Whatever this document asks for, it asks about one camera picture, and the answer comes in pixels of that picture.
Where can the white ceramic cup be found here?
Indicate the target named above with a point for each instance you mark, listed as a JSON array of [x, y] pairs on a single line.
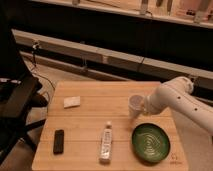
[[135, 106]]

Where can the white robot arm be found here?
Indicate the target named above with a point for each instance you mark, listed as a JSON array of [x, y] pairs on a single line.
[[176, 94]]

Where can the clear plastic bottle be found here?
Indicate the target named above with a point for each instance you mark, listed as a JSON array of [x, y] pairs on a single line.
[[106, 144]]

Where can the black remote control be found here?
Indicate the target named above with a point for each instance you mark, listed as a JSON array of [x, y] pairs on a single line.
[[58, 146]]

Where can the white sponge block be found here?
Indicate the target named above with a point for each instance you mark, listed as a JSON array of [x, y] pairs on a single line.
[[71, 101]]

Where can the black chair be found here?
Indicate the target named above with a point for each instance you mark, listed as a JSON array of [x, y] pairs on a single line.
[[18, 95]]

